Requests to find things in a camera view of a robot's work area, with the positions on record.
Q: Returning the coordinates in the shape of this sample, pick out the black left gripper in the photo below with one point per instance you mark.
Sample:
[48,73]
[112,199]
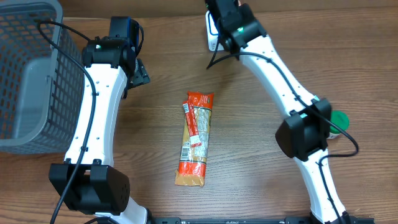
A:
[140,76]

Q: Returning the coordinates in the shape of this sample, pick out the long orange noodle package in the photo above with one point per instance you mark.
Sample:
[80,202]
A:
[196,134]

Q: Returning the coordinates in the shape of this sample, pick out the green lid white jar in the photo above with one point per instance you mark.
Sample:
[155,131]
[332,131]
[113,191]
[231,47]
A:
[340,119]

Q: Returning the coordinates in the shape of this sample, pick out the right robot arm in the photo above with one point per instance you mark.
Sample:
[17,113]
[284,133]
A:
[306,124]

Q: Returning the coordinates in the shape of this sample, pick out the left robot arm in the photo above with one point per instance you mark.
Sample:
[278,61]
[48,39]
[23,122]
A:
[87,181]

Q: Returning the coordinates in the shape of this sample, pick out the white barcode scanner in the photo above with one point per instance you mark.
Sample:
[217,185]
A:
[212,33]

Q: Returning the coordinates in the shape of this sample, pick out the grey plastic mesh basket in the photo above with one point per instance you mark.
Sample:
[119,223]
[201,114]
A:
[41,90]

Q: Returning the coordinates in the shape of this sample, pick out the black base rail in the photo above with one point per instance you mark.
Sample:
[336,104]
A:
[286,220]

